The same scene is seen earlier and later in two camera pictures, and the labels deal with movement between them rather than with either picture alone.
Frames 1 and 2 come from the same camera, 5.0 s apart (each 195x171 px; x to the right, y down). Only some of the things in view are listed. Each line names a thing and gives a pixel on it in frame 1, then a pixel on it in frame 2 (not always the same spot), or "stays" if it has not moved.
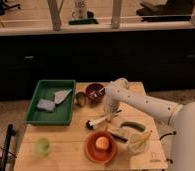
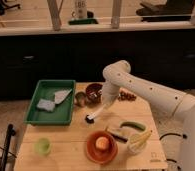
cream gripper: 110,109 to 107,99
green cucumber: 133,125 stays
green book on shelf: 83,22 stays
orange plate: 97,154 stays
